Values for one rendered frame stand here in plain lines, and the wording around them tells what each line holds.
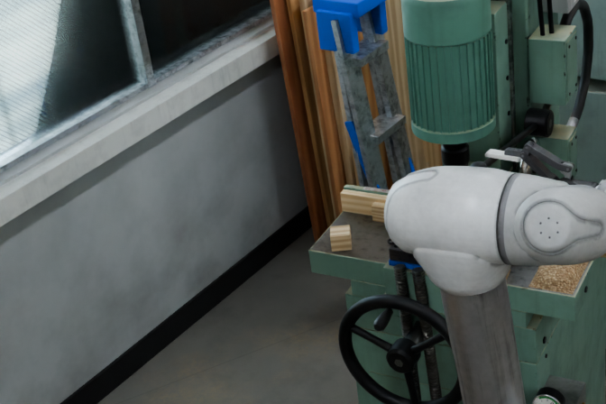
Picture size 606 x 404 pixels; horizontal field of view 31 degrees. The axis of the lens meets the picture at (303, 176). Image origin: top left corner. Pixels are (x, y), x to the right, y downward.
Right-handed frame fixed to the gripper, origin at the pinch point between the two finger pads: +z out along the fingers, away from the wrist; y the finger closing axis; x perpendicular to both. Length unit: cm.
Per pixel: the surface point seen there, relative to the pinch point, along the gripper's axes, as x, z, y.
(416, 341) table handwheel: 9.1, 12.4, -32.2
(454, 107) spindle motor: -6.6, 10.6, 13.2
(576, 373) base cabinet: -40, -8, -61
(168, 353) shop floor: -69, 136, -104
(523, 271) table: -8.9, -4.0, -21.3
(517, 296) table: -3.7, -4.4, -24.4
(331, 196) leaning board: -133, 106, -66
